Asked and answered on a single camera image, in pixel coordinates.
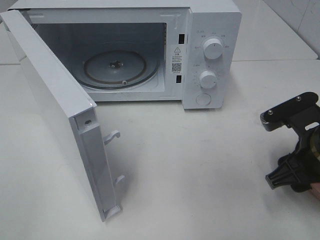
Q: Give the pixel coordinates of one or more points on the white microwave door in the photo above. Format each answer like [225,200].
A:
[67,110]

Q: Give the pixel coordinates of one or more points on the white microwave knob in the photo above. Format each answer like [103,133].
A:
[213,48]
[208,79]

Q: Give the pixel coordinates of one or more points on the white warning label sticker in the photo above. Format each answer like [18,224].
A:
[177,53]

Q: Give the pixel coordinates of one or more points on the white microwave oven body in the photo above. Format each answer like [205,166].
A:
[68,26]

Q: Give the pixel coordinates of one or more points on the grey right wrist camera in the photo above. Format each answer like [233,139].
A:
[296,113]

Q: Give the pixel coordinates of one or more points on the pink round plate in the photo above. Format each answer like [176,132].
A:
[315,189]

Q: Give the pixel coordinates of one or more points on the glass microwave turntable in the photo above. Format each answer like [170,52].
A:
[116,65]

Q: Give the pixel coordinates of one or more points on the white round door-release button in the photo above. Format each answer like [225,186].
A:
[203,99]

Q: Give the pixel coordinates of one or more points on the toy burger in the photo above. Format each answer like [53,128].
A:
[315,143]

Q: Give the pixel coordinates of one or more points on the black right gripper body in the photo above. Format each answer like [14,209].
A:
[309,171]

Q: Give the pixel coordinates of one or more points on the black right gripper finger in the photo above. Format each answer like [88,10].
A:
[285,174]

